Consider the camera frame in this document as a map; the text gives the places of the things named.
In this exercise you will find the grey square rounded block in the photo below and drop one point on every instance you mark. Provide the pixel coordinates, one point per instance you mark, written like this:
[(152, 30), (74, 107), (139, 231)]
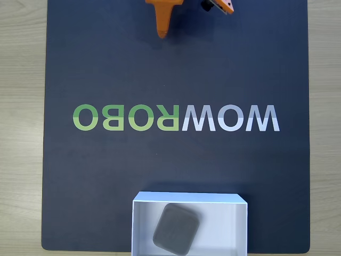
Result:
[(175, 229)]

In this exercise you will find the dark mat with WOWROBO print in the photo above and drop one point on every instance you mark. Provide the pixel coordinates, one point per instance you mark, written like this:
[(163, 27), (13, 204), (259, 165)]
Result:
[(106, 165)]

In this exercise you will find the white open cardboard box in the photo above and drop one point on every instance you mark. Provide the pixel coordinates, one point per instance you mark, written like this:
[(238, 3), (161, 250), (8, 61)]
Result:
[(223, 229)]

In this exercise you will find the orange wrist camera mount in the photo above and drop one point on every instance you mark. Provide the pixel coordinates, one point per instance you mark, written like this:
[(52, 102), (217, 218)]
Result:
[(225, 6)]

